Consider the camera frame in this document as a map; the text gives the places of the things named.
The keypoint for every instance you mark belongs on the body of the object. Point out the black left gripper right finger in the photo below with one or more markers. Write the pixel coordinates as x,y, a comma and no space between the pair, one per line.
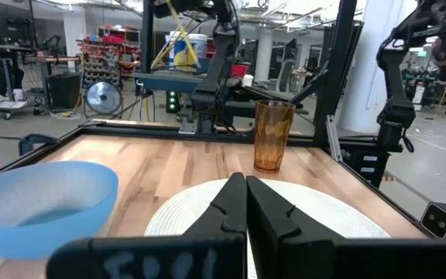
285,252

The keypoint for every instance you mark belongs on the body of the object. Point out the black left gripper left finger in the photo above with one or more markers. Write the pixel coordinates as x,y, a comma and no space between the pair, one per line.
215,255

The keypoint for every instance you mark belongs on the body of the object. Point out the blue translucent bowl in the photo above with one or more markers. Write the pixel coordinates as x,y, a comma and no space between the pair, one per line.
33,201

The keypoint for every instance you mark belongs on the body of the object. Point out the black background robot arm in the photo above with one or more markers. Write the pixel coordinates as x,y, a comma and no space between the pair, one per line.
397,85

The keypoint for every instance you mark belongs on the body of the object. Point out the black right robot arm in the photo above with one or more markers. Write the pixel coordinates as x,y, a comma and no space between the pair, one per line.
217,66

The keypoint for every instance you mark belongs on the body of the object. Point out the white round woven placemat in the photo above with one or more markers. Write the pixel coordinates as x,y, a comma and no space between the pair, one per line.
184,209

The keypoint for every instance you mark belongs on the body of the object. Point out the black box white labels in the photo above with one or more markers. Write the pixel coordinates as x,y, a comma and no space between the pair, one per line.
362,166

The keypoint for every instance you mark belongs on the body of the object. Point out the amber plastic tumbler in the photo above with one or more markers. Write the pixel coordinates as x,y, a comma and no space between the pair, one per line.
273,135

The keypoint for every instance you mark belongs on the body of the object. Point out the silver aluminium strut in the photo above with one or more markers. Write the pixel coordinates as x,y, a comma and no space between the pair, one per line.
333,135

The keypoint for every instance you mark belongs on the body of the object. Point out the black device green lights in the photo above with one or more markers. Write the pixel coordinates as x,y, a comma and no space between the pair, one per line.
172,101

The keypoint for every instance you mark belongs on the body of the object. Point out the white cup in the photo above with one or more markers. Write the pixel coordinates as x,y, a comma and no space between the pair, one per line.
248,80

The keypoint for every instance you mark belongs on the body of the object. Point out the black office chair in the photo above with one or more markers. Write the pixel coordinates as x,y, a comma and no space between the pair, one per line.
287,73

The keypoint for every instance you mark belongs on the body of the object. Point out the grey-blue cart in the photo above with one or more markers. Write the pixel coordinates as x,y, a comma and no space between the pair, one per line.
165,82

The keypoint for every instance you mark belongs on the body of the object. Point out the red bin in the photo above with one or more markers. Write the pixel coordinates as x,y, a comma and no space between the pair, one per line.
239,70

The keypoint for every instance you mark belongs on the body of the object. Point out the round floor fan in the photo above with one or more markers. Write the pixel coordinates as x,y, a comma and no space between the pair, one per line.
103,97

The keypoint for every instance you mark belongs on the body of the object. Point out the white tub blue yellow label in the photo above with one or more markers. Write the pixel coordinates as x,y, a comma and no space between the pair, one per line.
200,48

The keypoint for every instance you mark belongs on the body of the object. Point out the black floor cabinet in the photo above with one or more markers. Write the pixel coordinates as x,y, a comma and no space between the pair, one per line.
63,91

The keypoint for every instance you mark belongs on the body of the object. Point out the shelf with red bins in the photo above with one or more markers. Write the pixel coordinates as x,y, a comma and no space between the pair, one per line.
107,54

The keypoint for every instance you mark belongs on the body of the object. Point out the brown horizontal bar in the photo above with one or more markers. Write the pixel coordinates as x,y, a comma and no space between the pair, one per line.
52,59

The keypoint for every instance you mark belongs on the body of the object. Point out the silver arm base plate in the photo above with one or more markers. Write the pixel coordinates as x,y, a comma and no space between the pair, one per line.
187,126

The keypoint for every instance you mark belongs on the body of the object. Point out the black aluminium table frame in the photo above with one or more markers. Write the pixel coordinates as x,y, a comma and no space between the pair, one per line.
138,131

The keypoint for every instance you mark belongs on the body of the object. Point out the black table-level camera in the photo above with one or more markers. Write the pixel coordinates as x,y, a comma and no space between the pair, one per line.
441,221

